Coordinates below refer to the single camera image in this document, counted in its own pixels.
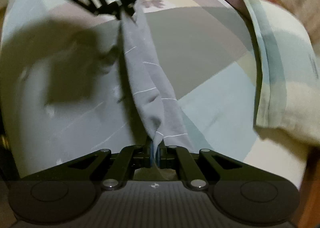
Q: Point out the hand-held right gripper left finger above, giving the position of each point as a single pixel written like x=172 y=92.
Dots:
x=145 y=154

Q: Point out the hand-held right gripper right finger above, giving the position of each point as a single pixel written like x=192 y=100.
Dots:
x=166 y=155

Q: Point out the grey striped pajama shorts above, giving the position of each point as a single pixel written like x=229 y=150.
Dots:
x=142 y=73

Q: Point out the patchwork bed sheet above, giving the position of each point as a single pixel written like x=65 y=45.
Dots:
x=212 y=73

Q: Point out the checked pillow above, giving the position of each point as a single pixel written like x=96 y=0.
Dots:
x=287 y=73

